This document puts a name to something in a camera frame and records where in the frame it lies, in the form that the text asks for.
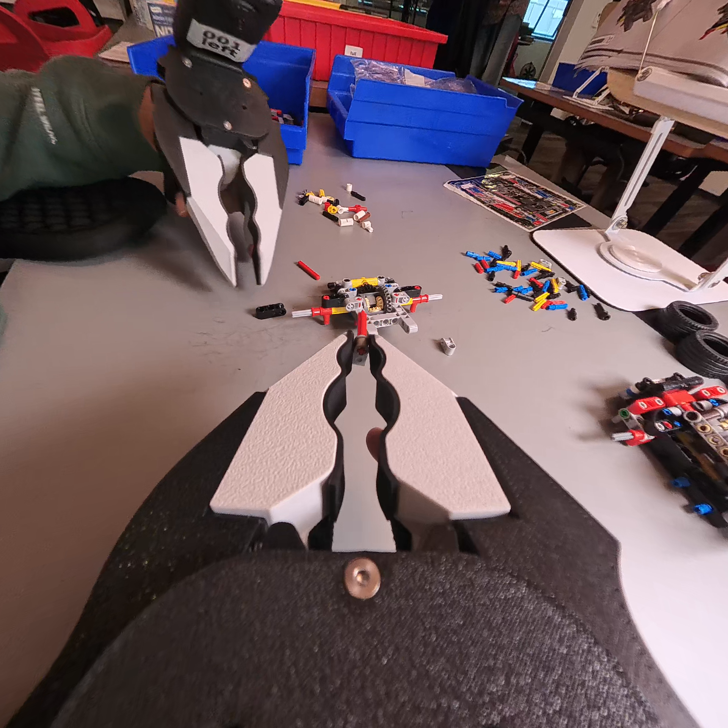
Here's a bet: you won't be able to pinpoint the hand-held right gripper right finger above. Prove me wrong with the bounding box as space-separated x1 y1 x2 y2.
369 336 511 551

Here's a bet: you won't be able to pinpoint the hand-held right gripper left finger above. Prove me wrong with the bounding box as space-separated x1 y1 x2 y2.
209 333 350 551

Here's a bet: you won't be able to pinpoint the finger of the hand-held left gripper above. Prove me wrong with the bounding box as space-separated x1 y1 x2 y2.
242 151 284 286
178 136 240 288

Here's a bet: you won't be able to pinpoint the person's left forearm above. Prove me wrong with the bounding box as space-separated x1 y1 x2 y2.
0 55 168 202

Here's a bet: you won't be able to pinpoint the pile of small lego pieces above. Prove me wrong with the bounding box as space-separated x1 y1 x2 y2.
296 183 376 234

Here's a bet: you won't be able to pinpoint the grey lego gearbox assembly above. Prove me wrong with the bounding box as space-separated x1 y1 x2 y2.
292 275 443 336

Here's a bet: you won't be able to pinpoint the pile of colourful lego pins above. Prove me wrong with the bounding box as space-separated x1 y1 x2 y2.
463 246 612 322

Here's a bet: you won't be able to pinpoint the black red lego chassis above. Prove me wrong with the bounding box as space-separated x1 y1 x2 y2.
611 372 728 530

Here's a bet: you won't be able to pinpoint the lego instruction booklet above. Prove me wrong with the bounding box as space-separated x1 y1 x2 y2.
444 169 587 232

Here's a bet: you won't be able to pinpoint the black lego tyre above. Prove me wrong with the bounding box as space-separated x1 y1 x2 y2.
677 330 728 382
654 300 720 342

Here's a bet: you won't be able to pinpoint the person's left hand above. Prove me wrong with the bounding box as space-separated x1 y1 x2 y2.
138 85 191 220

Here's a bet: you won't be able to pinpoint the blue parts bin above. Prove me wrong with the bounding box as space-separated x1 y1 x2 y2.
126 35 315 166

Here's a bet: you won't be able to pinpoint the black mesh chair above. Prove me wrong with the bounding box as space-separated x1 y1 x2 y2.
0 176 168 262

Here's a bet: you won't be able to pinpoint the red storage bin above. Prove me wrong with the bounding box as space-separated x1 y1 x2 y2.
264 0 449 80

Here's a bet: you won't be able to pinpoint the stacked blue storage bins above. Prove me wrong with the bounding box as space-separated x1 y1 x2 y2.
327 54 524 168

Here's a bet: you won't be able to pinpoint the bundle of clear plastic bags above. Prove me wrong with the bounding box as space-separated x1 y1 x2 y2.
350 57 479 94

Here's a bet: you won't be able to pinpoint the white desk lamp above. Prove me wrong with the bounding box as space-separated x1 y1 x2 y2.
532 67 728 312

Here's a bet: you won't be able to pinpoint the brown wooden table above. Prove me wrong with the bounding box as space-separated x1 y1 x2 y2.
500 77 728 171

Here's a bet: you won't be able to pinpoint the beige patterned sheet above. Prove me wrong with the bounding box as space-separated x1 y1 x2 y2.
577 0 728 75

